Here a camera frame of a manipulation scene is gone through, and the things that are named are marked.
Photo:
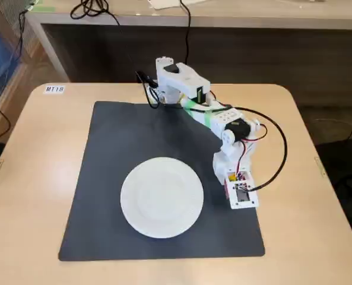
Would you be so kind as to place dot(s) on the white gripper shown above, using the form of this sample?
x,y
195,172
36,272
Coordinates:
x,y
219,181

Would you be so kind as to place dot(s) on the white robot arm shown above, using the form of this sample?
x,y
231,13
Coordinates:
x,y
187,80

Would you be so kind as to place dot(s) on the white round dish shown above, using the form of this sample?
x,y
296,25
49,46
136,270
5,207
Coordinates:
x,y
162,197

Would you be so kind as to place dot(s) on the dark grey mat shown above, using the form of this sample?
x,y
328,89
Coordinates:
x,y
104,178

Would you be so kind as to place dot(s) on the beige long desk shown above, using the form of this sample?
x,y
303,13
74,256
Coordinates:
x,y
253,15

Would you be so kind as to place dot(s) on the white paper sheet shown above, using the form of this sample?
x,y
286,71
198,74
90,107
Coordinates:
x,y
164,3

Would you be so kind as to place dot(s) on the white MT18 label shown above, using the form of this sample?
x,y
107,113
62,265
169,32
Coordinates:
x,y
54,89

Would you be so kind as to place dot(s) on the green tape strip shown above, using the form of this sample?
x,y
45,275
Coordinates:
x,y
44,8

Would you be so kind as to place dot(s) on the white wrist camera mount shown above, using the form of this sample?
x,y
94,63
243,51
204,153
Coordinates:
x,y
244,197

